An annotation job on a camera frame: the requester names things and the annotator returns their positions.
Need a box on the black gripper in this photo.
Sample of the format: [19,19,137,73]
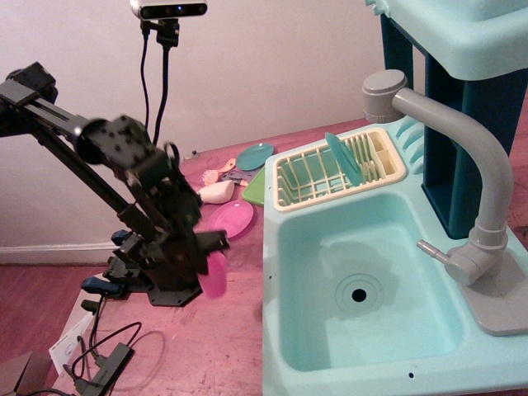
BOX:
[131,164,229,276]

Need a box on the pink plastic cup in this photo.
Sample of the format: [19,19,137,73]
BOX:
[198,252,227,299]

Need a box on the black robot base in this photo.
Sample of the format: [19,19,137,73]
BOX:
[102,230,205,309]

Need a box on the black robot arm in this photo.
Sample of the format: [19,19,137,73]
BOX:
[1,62,229,280]

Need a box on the teal toy sink unit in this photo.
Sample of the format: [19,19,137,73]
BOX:
[262,1,527,395]

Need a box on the pink plastic plate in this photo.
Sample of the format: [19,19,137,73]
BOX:
[207,200,254,239]

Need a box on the cream toy soap bottle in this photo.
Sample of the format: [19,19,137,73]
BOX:
[198,181,235,205]

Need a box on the orange toy dish brush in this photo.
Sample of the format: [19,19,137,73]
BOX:
[202,158,236,186]

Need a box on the grey toy utensil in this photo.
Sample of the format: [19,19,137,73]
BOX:
[222,170,256,186]

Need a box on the green cutting board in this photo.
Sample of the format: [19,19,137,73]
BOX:
[242,167,266,207]

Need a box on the blue table clamp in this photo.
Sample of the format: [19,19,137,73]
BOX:
[81,276,124,298]

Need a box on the teal plate on table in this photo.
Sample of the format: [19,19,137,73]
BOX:
[235,143,275,171]

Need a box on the black usb hub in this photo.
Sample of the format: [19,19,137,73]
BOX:
[74,343,134,396]

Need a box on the cream dish rack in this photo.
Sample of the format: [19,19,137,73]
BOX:
[266,127,407,213]

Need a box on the white paper card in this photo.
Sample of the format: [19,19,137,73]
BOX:
[49,313,93,375]

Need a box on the teal plate in rack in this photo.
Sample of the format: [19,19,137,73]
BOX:
[325,133,364,186]

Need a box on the brown cardboard box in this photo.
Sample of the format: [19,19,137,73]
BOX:
[1,351,52,395]

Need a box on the grey toy faucet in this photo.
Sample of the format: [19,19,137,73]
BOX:
[362,69,527,336]

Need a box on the black camera cable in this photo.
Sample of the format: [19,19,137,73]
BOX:
[139,18,182,145]

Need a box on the silver depth camera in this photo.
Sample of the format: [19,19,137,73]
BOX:
[130,0,208,21]

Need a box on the dark teal shelf frame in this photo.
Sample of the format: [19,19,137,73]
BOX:
[380,1,527,242]

